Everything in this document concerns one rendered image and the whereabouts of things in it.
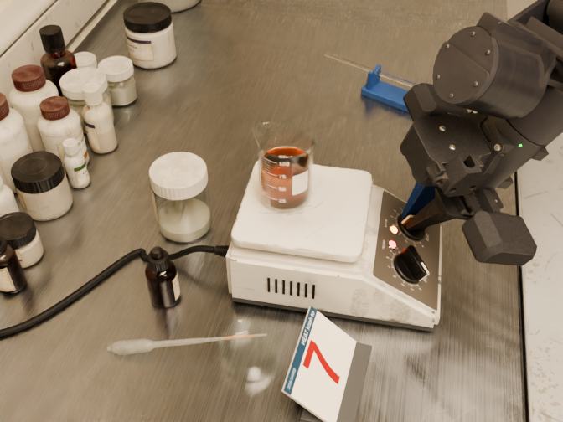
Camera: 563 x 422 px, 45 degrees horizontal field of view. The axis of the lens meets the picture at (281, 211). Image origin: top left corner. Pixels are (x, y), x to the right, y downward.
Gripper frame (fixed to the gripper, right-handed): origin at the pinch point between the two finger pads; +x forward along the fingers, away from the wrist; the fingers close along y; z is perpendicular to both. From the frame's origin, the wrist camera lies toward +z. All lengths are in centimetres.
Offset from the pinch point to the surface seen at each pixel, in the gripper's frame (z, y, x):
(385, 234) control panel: 2.8, 1.2, 4.1
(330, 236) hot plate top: 9.5, 1.9, 4.3
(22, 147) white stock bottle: 30.3, -21.3, 25.3
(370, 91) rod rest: -11.8, -27.3, 10.6
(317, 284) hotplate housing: 9.6, 4.8, 7.8
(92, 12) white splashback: 17, -56, 32
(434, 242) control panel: -3.5, 1.6, 4.1
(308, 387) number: 12.4, 13.8, 9.5
